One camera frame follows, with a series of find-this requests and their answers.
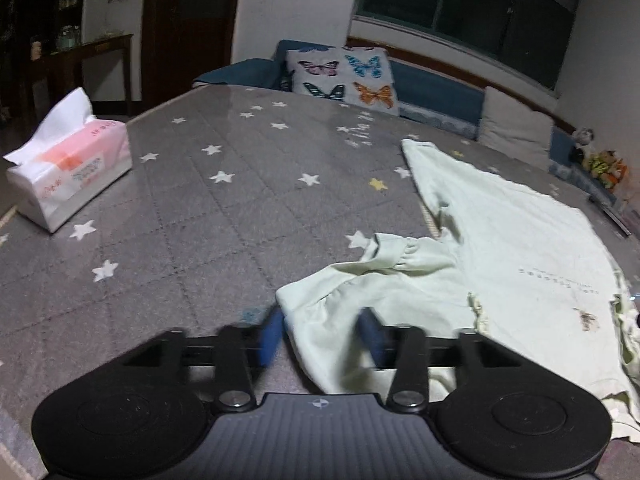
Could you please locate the plain grey pillow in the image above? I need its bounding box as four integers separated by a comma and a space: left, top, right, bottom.
477, 86, 556, 165

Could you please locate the grey star-print tablecloth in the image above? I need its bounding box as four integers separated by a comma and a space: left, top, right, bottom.
0, 84, 640, 480

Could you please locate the glass jar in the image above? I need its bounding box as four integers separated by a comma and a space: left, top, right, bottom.
57, 25, 81, 51

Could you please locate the dark window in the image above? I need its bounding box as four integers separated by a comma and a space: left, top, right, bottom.
352, 0, 583, 92

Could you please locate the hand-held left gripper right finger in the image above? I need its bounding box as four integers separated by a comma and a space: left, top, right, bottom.
357, 306, 507, 409

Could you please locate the dark wooden door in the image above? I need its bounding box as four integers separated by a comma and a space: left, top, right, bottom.
141, 0, 243, 116

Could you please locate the butterfly print pillow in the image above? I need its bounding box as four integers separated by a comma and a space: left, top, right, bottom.
280, 46, 401, 117

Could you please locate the dark wooden shelf cabinet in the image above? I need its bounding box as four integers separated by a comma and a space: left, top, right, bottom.
0, 0, 88, 111

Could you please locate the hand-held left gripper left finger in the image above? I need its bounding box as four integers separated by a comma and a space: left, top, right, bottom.
122, 306, 287, 411

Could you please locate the pink tissue pack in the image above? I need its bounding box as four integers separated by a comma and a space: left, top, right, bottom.
5, 87, 133, 234

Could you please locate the panda plush toy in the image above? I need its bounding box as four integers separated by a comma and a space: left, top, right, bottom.
571, 127, 597, 163

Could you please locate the blue sofa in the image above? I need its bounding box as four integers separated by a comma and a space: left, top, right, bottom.
192, 39, 626, 211

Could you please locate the brown bear plush toy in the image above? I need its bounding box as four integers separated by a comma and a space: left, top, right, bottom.
587, 149, 618, 186

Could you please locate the black remote control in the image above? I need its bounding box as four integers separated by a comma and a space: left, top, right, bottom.
590, 199, 635, 237

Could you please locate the wooden side table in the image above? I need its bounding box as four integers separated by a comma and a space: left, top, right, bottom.
30, 34, 135, 116

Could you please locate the light green garment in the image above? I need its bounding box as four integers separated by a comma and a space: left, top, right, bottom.
276, 139, 640, 443

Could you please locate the orange plush toy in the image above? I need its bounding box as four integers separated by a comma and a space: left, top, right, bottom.
607, 157, 630, 191

